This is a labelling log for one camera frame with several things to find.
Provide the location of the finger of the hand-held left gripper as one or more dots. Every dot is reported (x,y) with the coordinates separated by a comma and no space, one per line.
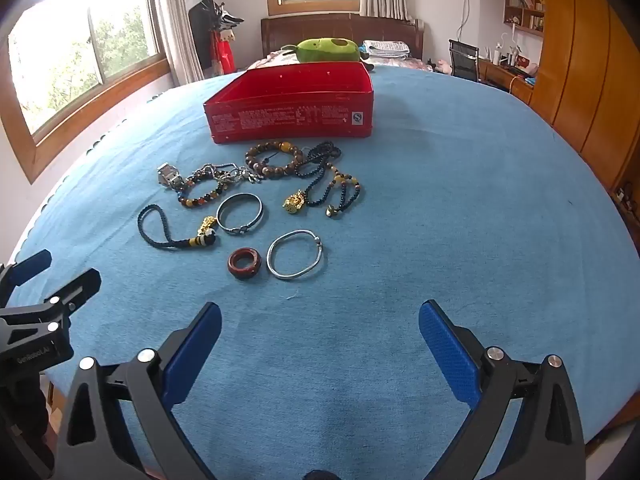
(30,267)
(80,285)

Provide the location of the coat rack with clothes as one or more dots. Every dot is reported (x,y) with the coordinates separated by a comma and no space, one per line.
(210,35)

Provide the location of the green avocado plush toy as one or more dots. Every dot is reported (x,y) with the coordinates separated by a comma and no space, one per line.
(325,50)

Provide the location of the orange and dark bead jewellery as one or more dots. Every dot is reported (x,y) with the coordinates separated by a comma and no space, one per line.
(292,205)

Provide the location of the wooden wall shelf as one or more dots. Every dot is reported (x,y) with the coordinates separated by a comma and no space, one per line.
(525,10)

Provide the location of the silver wristwatch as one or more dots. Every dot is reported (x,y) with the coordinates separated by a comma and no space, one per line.
(167,175)

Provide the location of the dark silver bangle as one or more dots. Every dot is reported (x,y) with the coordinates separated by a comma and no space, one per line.
(239,231)

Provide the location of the wooden desk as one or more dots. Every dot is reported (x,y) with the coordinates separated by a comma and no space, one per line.
(500,76)

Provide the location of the beige side window curtain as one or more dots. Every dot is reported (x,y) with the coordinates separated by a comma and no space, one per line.
(175,20)

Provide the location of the blue blanket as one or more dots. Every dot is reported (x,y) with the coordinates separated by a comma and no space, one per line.
(400,210)

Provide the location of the bright silver bangle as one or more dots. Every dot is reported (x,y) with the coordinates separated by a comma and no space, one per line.
(316,240)

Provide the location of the red box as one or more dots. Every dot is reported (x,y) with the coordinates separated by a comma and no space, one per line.
(290,120)

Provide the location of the wooden wardrobe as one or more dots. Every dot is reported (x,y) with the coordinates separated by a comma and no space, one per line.
(575,60)

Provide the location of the large side window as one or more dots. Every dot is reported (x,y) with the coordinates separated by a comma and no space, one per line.
(75,50)

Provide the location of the pink plush toy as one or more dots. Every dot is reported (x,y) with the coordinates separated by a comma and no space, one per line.
(441,65)

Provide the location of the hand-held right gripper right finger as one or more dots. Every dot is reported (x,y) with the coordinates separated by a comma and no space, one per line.
(447,350)

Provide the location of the folded patterned cloth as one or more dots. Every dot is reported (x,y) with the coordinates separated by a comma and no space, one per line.
(385,47)

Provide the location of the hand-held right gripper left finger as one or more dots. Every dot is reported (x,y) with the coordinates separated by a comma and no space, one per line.
(195,355)

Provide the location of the black office chair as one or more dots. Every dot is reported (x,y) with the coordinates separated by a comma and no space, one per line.
(462,60)

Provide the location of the dark wooden headboard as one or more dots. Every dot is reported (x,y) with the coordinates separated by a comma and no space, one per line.
(350,27)

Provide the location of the floral bedsheet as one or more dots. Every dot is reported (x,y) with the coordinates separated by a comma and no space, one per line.
(270,57)

